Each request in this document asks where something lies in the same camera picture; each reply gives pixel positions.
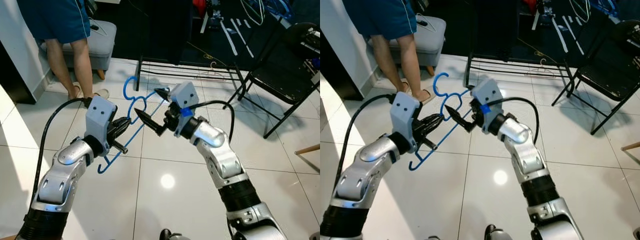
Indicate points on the white and black gadget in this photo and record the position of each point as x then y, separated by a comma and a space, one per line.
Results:
311, 40

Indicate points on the robot left leg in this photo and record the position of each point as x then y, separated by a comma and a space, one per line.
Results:
434, 238

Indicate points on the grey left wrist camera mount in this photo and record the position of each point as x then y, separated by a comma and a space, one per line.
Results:
100, 117
405, 112

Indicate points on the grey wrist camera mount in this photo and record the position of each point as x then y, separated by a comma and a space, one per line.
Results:
405, 112
100, 117
186, 97
489, 95

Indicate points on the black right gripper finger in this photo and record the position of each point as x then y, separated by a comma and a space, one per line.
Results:
461, 120
163, 95
152, 124

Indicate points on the black metal clothes rack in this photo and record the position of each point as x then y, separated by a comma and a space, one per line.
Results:
467, 70
139, 72

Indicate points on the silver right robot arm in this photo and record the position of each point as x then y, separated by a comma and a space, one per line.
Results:
220, 155
525, 150

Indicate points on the red cloth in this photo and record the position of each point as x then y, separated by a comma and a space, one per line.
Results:
199, 7
529, 6

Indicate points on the robot right leg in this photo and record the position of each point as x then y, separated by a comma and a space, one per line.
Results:
172, 235
495, 234

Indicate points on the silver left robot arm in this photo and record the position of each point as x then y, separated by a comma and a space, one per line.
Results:
365, 170
60, 175

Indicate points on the black folding chair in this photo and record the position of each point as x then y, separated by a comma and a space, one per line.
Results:
605, 67
280, 70

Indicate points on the light wooden pole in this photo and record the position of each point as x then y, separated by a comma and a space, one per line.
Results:
632, 145
310, 148

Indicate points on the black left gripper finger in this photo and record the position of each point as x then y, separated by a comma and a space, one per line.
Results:
433, 121
123, 124
436, 131
126, 133

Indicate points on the robot leg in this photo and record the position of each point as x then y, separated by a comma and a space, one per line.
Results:
172, 235
495, 234
434, 238

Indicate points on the grey upholstered ottoman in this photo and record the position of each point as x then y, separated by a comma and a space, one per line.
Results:
102, 45
432, 40

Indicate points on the long white tape strip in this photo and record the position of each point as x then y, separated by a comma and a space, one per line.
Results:
559, 37
228, 41
242, 38
573, 34

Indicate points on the person in teal clothes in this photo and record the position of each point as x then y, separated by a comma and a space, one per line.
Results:
55, 20
385, 17

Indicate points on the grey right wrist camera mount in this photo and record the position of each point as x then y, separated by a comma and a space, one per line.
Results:
489, 95
186, 97

